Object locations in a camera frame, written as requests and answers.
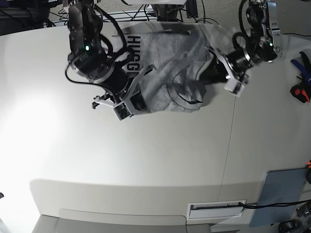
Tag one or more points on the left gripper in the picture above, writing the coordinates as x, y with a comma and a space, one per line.
226, 67

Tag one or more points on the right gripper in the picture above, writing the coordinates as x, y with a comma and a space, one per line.
117, 82

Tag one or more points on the grey T-shirt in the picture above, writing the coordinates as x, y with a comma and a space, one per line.
175, 56

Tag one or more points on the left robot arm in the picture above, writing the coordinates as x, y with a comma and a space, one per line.
256, 42

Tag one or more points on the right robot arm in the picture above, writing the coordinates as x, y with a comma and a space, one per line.
92, 54

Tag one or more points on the black red clamp tool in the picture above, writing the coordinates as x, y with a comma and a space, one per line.
302, 92

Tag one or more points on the blue clamp tool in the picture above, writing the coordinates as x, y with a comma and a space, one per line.
304, 68

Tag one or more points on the black device bottom right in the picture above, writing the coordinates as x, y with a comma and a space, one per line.
290, 226

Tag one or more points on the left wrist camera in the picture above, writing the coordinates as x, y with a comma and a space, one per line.
234, 86

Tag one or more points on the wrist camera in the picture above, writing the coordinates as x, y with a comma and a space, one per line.
128, 107
234, 86

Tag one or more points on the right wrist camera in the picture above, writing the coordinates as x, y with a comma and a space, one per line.
128, 107

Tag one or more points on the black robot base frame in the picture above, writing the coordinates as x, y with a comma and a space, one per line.
192, 11

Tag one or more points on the white table cable grommet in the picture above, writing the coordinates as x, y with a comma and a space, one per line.
214, 210

